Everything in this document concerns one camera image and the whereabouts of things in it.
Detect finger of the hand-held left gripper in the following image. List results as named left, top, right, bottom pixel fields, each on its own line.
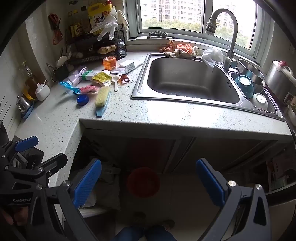
left=5, top=136, right=39, bottom=156
left=4, top=153, right=68, bottom=184

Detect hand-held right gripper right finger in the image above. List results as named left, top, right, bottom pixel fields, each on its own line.
left=196, top=158, right=272, bottom=241

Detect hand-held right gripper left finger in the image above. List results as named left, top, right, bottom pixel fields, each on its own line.
left=29, top=159, right=102, bottom=241

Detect green and white box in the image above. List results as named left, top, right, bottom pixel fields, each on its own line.
left=81, top=70, right=102, bottom=81

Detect person's left hand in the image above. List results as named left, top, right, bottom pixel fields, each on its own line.
left=0, top=206, right=29, bottom=226

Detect small steel teapot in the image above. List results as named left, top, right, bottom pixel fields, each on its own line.
left=16, top=95, right=32, bottom=114

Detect white lidded jar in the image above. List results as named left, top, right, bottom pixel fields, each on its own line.
left=35, top=80, right=51, bottom=101

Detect red plastic basin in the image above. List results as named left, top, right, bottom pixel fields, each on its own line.
left=126, top=167, right=161, bottom=198

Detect glass oil bottle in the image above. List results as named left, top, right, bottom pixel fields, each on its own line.
left=20, top=61, right=39, bottom=100

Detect blue round lid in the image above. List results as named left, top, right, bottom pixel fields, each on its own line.
left=76, top=95, right=90, bottom=106

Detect blue wrapper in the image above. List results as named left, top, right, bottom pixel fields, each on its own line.
left=58, top=81, right=82, bottom=95

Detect person's legs in jeans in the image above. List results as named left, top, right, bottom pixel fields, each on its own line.
left=113, top=226, right=177, bottom=241

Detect dark utensil holder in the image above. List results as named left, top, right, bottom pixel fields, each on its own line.
left=46, top=49, right=73, bottom=82

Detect pink packet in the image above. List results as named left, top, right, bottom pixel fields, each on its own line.
left=78, top=85, right=99, bottom=94

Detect white package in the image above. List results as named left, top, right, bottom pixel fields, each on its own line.
left=67, top=66, right=88, bottom=84

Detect yellow packet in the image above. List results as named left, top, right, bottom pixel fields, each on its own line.
left=92, top=71, right=111, bottom=87

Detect white bowl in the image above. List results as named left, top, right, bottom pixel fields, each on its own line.
left=251, top=93, right=269, bottom=111

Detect blue bowl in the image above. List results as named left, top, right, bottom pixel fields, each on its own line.
left=234, top=75, right=255, bottom=98

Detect stainless steel sink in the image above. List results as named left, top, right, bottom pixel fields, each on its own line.
left=131, top=53, right=285, bottom=121

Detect brown sachet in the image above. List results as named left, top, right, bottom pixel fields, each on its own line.
left=120, top=74, right=134, bottom=85

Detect orange plastic jar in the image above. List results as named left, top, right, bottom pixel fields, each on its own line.
left=103, top=56, right=117, bottom=71

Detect stainless steel pot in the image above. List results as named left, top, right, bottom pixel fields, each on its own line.
left=238, top=59, right=265, bottom=85

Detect red scissors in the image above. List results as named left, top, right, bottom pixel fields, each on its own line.
left=48, top=13, right=64, bottom=45

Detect white paper towel stack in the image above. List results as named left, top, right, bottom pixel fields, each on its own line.
left=119, top=60, right=136, bottom=70

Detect brown sponge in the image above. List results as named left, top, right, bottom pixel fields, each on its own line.
left=97, top=45, right=116, bottom=54

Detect white plastic bag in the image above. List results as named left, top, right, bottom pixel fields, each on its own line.
left=202, top=48, right=224, bottom=70

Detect beige dish rag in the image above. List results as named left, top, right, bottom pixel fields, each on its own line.
left=165, top=49, right=197, bottom=58

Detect orange and white cloth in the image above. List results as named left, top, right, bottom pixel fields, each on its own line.
left=177, top=44, right=199, bottom=56

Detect clear plastic glove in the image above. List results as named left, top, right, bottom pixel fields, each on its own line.
left=90, top=6, right=119, bottom=41

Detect orange mesh cloth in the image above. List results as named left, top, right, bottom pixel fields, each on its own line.
left=159, top=40, right=176, bottom=53

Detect yellow detergent bottle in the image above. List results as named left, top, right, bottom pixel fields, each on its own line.
left=87, top=1, right=114, bottom=36

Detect steel kitchen faucet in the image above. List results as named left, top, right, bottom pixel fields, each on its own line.
left=205, top=9, right=239, bottom=70

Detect steel wool scourer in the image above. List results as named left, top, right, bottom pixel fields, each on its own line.
left=147, top=30, right=168, bottom=39

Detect window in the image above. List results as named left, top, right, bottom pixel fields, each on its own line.
left=125, top=0, right=276, bottom=61

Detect yellow brush with blue handle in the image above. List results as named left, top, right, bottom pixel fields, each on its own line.
left=95, top=86, right=111, bottom=118

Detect black wire rack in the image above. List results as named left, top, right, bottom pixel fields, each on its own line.
left=65, top=10, right=128, bottom=66

